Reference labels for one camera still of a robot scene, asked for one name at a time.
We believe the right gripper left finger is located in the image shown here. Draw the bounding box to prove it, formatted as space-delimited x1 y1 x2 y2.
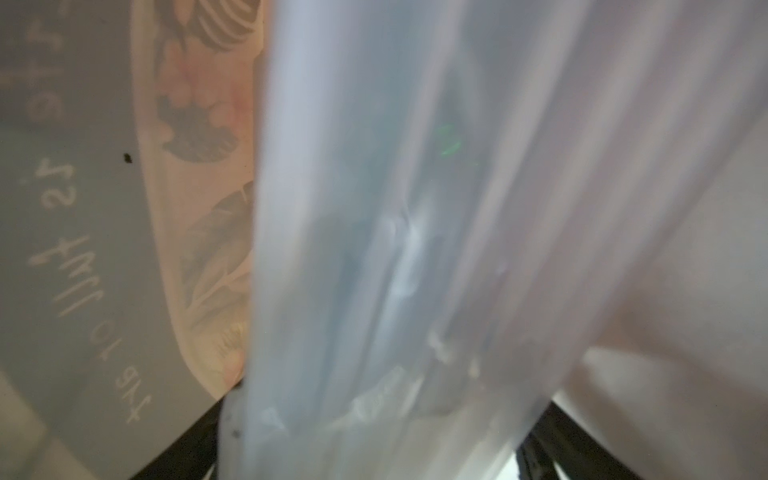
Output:
132 399 224 480

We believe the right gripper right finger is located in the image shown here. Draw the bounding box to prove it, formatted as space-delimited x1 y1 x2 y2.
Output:
515 402 641 480

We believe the green pencil case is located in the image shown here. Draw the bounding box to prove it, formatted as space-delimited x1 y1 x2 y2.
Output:
1 1 213 479

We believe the clear ribbed pencil case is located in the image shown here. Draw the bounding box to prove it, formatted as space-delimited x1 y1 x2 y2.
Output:
228 1 767 479

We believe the floral canvas tote bag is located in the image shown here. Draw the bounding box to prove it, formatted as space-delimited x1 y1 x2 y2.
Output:
129 1 270 398

